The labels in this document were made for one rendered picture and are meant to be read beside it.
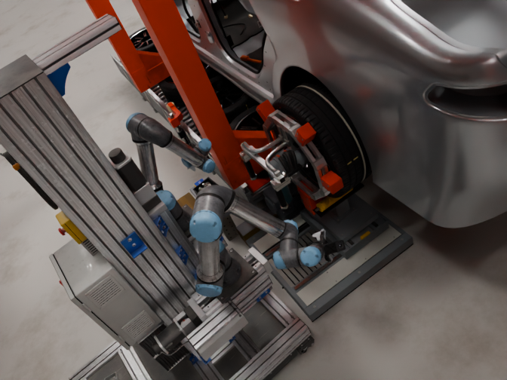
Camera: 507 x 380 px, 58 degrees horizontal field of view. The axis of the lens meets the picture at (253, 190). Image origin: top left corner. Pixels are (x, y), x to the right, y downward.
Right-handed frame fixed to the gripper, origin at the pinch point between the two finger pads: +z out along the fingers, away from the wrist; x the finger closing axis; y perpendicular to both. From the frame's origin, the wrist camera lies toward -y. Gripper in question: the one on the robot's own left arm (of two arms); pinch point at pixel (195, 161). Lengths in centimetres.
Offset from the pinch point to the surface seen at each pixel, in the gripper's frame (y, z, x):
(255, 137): 13.4, -10.9, 37.8
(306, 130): 37, -82, 27
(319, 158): 52, -73, 27
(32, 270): -43, 158, -126
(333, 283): 115, -7, 12
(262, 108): 9, -52, 33
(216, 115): -8.1, -32.5, 17.7
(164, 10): -53, -82, 12
